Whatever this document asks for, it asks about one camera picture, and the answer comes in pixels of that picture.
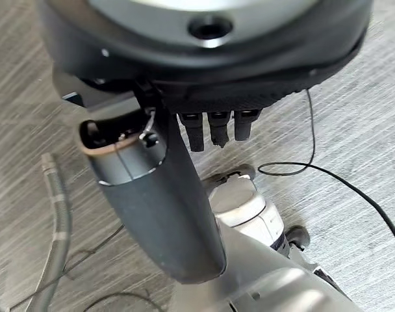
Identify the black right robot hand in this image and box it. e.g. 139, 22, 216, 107
38, 0, 374, 284

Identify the silver robot leg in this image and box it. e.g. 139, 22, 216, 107
167, 175, 356, 312

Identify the thin dark floor cable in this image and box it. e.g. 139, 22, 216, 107
8, 224, 153, 312

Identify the grey corrugated hose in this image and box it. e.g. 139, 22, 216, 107
24, 152, 74, 312

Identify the thin black cable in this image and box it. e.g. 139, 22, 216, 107
257, 88, 395, 256

